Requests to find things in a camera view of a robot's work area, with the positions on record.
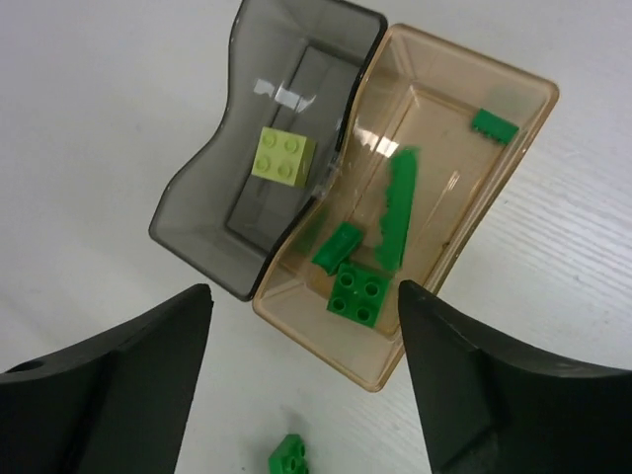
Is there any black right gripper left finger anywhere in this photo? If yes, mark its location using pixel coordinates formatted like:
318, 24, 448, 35
1, 283, 213, 473

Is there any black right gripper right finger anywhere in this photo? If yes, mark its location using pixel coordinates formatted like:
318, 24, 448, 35
398, 280, 631, 473

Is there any dark green square lego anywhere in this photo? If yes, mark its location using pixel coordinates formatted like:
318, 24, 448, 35
327, 262, 390, 328

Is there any long dark green lego brick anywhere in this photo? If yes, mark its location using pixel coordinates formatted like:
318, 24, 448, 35
268, 434, 310, 474

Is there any small dark green lego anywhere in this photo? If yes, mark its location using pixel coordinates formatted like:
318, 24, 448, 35
471, 109, 519, 145

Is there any light green lego brick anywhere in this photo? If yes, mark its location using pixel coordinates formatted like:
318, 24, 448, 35
251, 127, 316, 188

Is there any dark green lego in container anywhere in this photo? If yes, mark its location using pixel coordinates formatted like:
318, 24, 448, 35
311, 222, 364, 276

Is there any dark green flat lego plate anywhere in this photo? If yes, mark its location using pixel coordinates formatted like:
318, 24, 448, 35
375, 146, 421, 272

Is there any amber translucent plastic container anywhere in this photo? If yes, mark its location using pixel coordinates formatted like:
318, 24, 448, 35
253, 25, 560, 392

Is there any grey translucent plastic container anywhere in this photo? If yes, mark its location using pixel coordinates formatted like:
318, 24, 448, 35
149, 1, 388, 301

